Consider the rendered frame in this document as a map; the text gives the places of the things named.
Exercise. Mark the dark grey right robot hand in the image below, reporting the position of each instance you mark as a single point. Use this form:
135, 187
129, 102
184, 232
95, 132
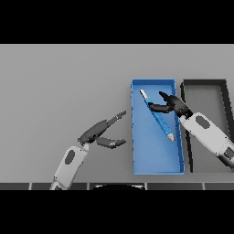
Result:
173, 104

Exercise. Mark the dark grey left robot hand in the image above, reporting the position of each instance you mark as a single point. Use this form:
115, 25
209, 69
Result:
97, 130

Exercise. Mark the blue pipe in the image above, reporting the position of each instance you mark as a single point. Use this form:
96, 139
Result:
161, 120

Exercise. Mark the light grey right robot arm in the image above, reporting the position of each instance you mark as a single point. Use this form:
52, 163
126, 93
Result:
207, 134

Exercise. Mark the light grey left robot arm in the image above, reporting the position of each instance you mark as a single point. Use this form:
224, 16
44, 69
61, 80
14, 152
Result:
69, 164

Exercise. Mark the dark grey bin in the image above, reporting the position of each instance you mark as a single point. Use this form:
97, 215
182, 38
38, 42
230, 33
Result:
210, 100

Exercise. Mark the blue bin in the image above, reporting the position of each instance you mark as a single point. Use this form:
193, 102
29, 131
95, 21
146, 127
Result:
157, 146

